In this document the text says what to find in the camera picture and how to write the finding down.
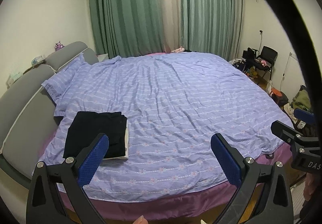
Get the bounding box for black pants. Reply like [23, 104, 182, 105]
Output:
[63, 111, 127, 159]

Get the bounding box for person's hand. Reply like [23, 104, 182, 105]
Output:
[133, 215, 149, 224]

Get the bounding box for pile of clothes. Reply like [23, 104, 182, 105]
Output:
[283, 85, 313, 124]

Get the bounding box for purple bed sheet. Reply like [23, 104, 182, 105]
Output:
[37, 125, 294, 222]

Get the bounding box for black folding chair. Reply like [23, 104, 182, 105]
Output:
[242, 46, 278, 79]

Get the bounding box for grey padded headboard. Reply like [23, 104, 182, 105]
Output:
[1, 41, 98, 188]

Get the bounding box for purple striped pillow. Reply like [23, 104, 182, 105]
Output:
[41, 53, 86, 104]

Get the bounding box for purple floral striped duvet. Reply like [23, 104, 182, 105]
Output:
[37, 51, 295, 202]

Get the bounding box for green curtain right panel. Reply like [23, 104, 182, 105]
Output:
[181, 0, 244, 61]

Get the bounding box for green curtain panel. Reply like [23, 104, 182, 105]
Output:
[89, 0, 164, 58]
[181, 0, 244, 61]

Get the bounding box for green curtain left panel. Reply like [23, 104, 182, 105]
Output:
[89, 0, 164, 58]

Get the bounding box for beige sheer curtain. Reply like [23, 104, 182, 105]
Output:
[159, 0, 181, 53]

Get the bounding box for black cable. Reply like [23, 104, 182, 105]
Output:
[227, 0, 322, 149]

